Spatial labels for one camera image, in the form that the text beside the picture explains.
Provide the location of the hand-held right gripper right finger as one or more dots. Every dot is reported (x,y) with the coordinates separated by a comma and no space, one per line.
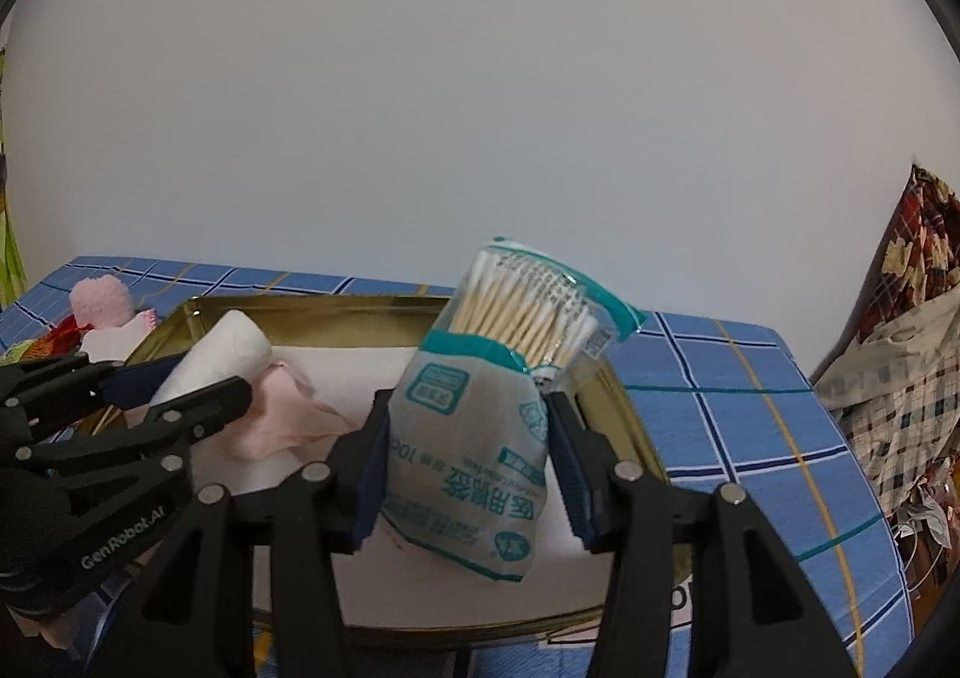
(574,479)

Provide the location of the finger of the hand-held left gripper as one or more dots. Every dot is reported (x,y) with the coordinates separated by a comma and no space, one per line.
(139,379)
(202,408)

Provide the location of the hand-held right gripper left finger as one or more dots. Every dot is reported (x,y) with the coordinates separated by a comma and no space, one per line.
(370,483)

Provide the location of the white gauze roll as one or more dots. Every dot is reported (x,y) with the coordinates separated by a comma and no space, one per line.
(217,352)

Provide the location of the pale pink cloth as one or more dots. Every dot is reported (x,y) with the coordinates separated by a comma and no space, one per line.
(277,415)

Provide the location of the pink fluffy plush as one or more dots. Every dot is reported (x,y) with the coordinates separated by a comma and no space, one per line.
(101,299)

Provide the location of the cotton swab pack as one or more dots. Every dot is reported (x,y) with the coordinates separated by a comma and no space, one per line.
(465,438)

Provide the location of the green snack packet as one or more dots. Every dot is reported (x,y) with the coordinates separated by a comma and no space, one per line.
(26,350)

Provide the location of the gold tin box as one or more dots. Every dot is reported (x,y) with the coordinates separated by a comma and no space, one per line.
(337,322)

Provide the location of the red yarn ornament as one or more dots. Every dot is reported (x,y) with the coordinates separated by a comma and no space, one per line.
(66,329)

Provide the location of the green curtain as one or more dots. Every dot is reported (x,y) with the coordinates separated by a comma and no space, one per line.
(9,250)

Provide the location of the blue plaid bedsheet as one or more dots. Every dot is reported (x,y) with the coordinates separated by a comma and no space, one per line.
(750,423)

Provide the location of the checked plaid quilt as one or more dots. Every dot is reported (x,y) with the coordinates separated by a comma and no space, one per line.
(892,393)

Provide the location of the dark floral fabric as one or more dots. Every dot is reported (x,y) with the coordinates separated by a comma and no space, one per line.
(930,520)

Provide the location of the red floral quilt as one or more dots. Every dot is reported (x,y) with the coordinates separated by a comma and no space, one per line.
(915,235)

